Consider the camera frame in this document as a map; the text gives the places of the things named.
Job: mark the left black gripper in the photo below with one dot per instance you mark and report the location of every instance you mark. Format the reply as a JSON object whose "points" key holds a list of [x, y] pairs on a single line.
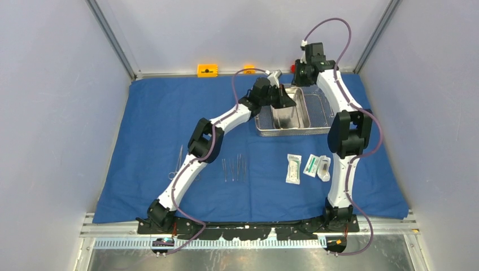
{"points": [[284, 100]]}

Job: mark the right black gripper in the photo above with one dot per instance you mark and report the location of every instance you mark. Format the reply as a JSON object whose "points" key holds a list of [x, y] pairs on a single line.
{"points": [[297, 81]]}

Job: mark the stainless steel tray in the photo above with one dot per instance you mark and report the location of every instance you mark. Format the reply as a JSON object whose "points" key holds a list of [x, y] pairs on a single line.
{"points": [[292, 117]]}

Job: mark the metal mesh instrument basket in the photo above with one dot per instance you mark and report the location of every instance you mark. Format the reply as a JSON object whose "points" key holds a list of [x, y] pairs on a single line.
{"points": [[320, 113]]}

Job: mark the green white sterile packet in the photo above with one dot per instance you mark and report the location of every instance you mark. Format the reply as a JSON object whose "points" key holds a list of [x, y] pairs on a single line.
{"points": [[312, 165]]}

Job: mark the thin steel tweezers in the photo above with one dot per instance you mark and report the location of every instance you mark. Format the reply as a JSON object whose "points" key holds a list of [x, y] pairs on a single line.
{"points": [[244, 167], [232, 169], [238, 166]]}

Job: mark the clear syringe packet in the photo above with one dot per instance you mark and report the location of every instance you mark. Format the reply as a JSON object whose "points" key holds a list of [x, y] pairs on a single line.
{"points": [[323, 168]]}

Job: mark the steel surgical forceps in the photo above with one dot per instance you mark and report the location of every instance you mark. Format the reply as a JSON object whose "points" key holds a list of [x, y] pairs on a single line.
{"points": [[178, 165]]}

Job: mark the blue surgical drape cloth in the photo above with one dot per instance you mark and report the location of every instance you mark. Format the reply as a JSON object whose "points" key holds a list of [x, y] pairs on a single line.
{"points": [[160, 116]]}

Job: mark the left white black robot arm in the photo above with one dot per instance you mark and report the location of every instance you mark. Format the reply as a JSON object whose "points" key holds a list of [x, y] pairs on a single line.
{"points": [[205, 144]]}

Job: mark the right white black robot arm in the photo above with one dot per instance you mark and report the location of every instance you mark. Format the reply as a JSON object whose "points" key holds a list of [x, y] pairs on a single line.
{"points": [[349, 133]]}

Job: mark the small yellow plastic block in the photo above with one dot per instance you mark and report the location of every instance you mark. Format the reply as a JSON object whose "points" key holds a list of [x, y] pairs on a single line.
{"points": [[249, 69]]}

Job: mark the large yellow plastic block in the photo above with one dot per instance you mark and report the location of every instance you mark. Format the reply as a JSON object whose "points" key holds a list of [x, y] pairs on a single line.
{"points": [[207, 70]]}

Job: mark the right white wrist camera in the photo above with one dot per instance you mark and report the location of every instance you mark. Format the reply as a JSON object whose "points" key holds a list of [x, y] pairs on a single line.
{"points": [[303, 48]]}

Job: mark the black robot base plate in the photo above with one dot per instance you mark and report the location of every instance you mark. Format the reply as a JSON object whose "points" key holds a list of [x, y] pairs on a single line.
{"points": [[305, 229]]}

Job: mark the aluminium frame rail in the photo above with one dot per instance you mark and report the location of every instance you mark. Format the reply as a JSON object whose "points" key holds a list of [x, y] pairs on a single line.
{"points": [[380, 226]]}

